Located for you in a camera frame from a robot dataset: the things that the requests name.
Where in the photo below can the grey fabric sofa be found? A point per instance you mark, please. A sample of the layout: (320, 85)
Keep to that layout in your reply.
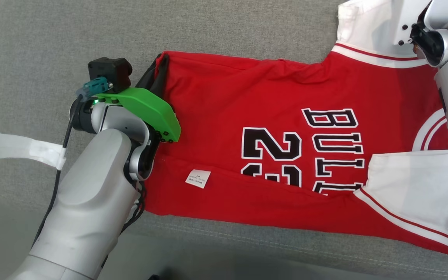
(33, 46)

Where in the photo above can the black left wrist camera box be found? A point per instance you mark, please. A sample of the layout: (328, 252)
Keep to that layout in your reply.
(109, 70)

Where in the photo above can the white tape flag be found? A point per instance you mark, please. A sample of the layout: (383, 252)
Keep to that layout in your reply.
(25, 147)

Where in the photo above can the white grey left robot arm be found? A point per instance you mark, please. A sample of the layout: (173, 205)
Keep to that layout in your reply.
(88, 202)

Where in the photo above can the red jersey with white sleeves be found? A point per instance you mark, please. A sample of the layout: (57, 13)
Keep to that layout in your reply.
(224, 97)

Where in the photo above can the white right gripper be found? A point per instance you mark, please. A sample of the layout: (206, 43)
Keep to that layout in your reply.
(405, 15)

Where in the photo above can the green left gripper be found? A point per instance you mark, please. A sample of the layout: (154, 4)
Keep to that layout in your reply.
(150, 107)

